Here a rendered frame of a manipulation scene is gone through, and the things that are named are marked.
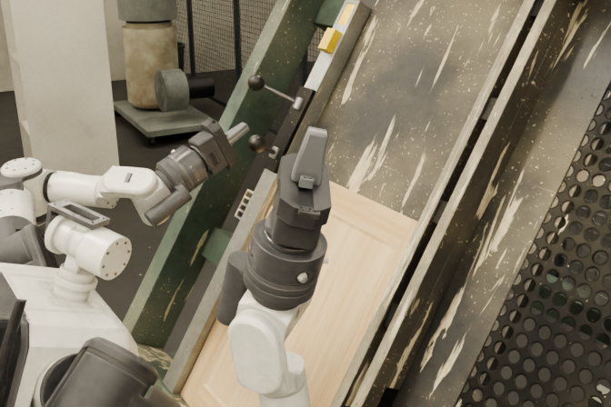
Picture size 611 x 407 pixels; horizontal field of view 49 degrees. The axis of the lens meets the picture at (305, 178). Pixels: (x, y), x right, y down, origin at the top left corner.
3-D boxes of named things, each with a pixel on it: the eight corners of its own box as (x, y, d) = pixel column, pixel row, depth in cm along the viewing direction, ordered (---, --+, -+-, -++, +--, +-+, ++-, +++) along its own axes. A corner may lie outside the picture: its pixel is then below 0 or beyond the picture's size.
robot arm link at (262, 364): (271, 322, 75) (286, 416, 80) (301, 282, 83) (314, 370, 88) (221, 316, 78) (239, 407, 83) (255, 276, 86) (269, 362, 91)
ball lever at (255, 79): (298, 114, 148) (244, 86, 146) (305, 98, 148) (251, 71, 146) (300, 114, 145) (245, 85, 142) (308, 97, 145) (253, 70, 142)
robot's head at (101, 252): (89, 297, 93) (107, 238, 92) (35, 270, 96) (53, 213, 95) (119, 291, 99) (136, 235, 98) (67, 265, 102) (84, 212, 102)
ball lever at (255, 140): (265, 158, 148) (241, 146, 135) (273, 143, 148) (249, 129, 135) (280, 164, 147) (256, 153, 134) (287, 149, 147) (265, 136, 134)
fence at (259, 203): (176, 383, 152) (162, 382, 149) (357, 7, 151) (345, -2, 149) (186, 395, 148) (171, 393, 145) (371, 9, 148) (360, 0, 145)
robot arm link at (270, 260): (262, 203, 67) (241, 293, 73) (354, 220, 68) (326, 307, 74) (265, 145, 78) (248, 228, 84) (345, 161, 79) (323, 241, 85)
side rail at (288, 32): (155, 338, 175) (117, 330, 168) (335, -41, 174) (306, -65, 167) (164, 348, 170) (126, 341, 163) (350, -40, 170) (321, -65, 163)
